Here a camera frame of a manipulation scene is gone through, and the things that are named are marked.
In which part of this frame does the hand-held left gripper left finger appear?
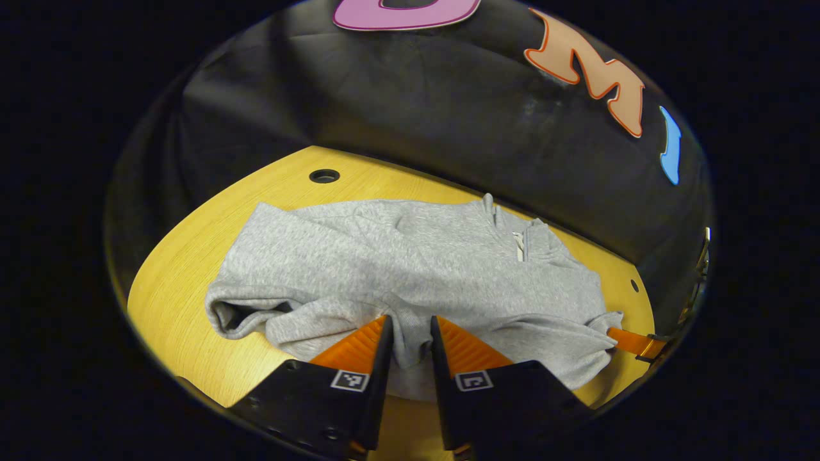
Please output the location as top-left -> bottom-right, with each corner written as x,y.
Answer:
231,314 -> 393,458

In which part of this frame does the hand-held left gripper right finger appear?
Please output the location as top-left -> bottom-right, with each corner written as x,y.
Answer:
430,315 -> 593,452

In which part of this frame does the grey zip-neck sweatshirt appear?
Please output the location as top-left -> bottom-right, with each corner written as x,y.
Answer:
205,193 -> 624,401

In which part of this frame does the black backdrop cloth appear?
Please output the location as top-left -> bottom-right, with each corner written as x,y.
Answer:
106,0 -> 715,334

